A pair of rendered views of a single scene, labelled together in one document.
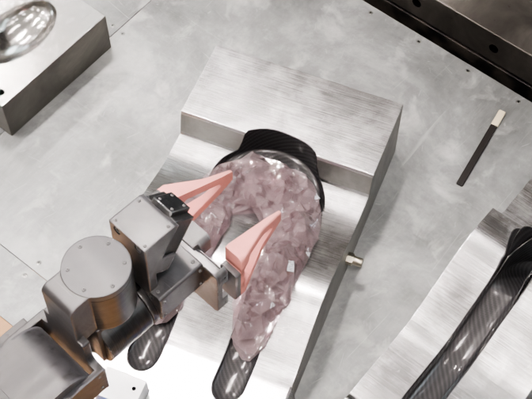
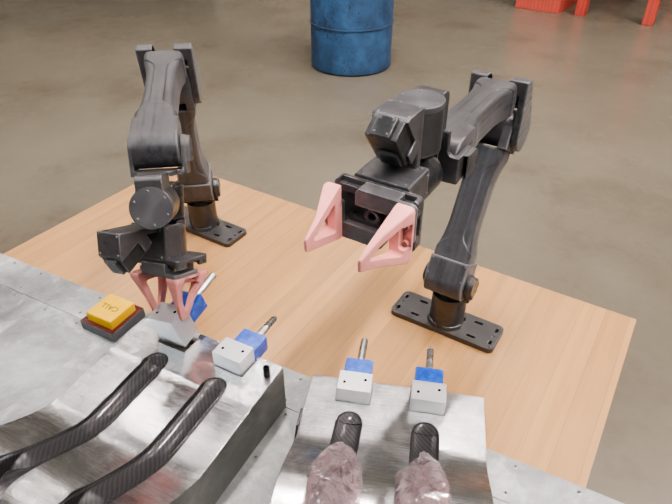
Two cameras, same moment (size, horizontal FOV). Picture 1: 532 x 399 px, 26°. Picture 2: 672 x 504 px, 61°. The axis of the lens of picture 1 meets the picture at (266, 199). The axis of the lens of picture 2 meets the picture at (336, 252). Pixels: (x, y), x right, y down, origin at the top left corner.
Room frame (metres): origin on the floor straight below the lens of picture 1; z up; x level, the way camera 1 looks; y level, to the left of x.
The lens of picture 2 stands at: (1.00, -0.08, 1.53)
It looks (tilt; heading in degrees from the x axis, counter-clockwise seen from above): 36 degrees down; 168
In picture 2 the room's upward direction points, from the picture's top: straight up
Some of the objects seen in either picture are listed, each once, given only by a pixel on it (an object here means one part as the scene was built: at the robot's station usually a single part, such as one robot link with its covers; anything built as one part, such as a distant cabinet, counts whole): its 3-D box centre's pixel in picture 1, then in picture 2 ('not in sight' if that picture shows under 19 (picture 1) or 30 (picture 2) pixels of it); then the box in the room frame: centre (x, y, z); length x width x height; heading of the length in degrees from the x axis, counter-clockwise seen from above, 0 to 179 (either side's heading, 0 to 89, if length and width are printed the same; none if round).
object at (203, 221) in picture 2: not in sight; (202, 212); (-0.14, -0.15, 0.84); 0.20 x 0.07 x 0.08; 46
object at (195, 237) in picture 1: (206, 213); (370, 238); (0.53, 0.06, 1.20); 0.09 x 0.07 x 0.07; 136
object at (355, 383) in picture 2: not in sight; (359, 369); (0.41, 0.08, 0.86); 0.13 x 0.05 x 0.05; 158
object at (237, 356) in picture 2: not in sight; (252, 342); (0.35, -0.08, 0.89); 0.13 x 0.05 x 0.05; 140
